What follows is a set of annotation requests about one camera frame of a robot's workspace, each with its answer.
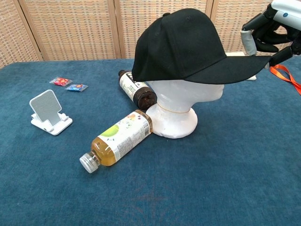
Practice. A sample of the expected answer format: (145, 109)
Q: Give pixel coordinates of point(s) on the blue candy packet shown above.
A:
(76, 87)

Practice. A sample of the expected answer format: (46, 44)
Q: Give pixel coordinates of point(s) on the woven folding screen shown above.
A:
(77, 28)

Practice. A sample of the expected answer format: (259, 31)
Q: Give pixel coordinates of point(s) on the yellow rubber band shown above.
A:
(172, 110)

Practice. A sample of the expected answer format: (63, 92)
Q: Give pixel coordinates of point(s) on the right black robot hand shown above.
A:
(265, 35)

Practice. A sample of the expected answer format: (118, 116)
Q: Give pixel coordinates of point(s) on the white folding phone stand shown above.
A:
(48, 111)

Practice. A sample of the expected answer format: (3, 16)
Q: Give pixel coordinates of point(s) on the black baseball cap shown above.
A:
(183, 47)

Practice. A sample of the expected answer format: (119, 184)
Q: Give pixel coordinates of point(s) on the red candy packet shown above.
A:
(60, 81)

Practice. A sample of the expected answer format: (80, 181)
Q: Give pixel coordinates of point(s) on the dark drink bottle white label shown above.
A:
(136, 90)

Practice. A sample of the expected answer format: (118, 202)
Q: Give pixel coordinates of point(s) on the white foam mannequin head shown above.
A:
(178, 110)

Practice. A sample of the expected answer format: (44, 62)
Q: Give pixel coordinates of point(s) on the cream spiral notebook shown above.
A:
(235, 54)

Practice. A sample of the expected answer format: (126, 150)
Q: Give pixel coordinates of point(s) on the yellow juice bottle fruit label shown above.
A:
(122, 139)

